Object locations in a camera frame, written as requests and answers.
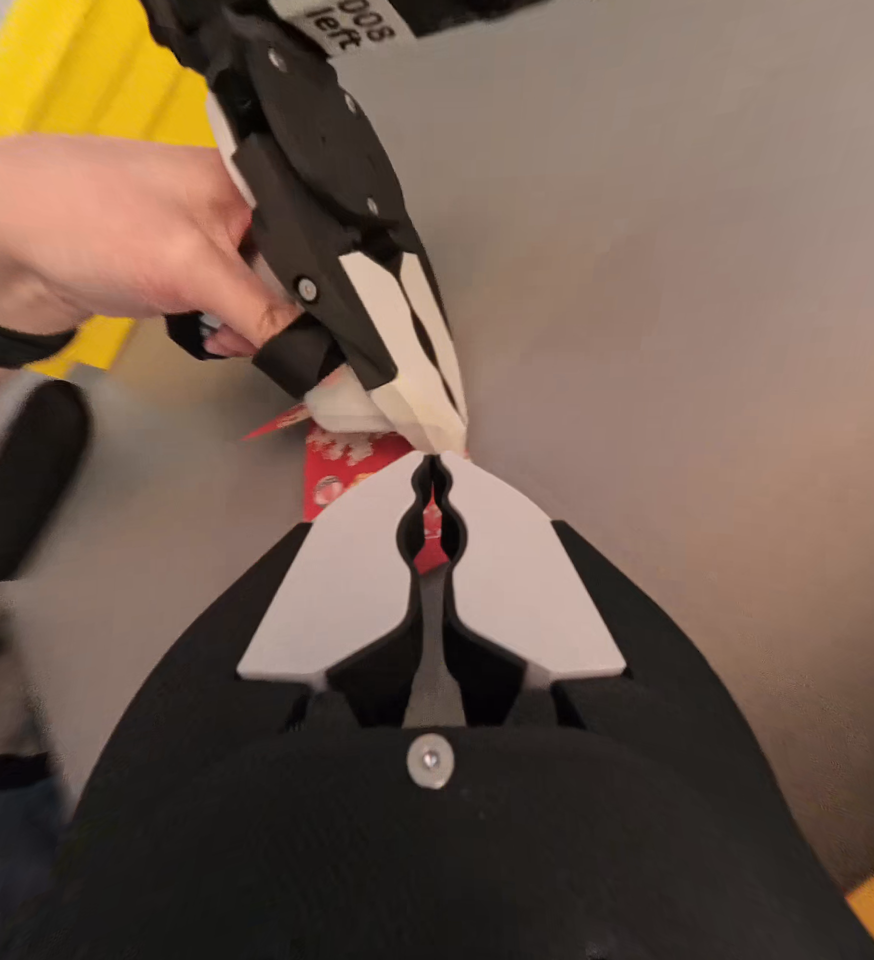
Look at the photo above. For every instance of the red floral origami paper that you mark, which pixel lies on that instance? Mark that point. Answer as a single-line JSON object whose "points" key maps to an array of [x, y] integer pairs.
{"points": [[339, 472]]}

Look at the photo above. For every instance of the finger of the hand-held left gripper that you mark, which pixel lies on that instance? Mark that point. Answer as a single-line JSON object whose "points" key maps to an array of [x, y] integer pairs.
{"points": [[429, 315], [377, 322]]}

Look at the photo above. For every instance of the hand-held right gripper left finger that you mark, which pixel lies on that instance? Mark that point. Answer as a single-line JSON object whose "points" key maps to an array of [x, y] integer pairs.
{"points": [[339, 592]]}

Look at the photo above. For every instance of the person's left hand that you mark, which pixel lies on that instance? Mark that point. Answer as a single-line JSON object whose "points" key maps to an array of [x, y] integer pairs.
{"points": [[107, 225]]}

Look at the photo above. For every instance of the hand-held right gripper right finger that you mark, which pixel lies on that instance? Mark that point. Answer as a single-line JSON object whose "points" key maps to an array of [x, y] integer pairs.
{"points": [[527, 592]]}

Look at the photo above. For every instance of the black chair armrest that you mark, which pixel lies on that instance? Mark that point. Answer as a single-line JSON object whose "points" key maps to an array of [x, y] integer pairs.
{"points": [[32, 480]]}

